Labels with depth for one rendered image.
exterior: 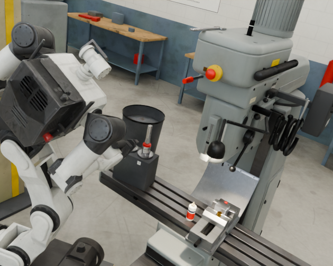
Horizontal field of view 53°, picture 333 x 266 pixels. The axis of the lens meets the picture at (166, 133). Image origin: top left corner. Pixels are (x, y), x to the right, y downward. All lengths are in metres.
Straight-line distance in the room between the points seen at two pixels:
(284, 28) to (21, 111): 1.11
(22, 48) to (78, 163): 0.45
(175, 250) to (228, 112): 0.76
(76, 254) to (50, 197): 0.54
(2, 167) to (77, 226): 0.80
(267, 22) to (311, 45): 4.13
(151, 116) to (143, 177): 2.07
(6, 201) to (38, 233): 1.66
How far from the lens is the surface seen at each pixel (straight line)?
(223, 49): 1.24
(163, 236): 1.81
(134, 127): 3.47
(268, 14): 1.57
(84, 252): 1.99
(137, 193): 1.87
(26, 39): 1.29
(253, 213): 2.14
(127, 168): 1.88
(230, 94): 1.35
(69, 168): 1.27
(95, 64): 1.21
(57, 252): 2.05
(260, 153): 1.93
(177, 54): 6.68
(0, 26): 2.63
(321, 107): 1.60
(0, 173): 3.08
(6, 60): 1.38
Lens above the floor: 2.07
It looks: 26 degrees down
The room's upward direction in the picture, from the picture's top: 11 degrees clockwise
